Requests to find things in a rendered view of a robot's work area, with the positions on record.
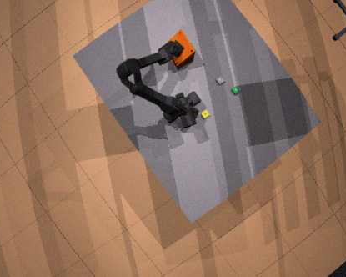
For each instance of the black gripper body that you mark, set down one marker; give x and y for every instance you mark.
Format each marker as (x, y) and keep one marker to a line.
(192, 98)

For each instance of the yellow block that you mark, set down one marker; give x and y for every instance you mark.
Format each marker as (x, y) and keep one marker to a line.
(205, 113)

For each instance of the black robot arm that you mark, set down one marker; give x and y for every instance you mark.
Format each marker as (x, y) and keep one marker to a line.
(176, 107)

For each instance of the green block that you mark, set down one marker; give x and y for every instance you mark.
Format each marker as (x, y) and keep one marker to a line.
(235, 90)

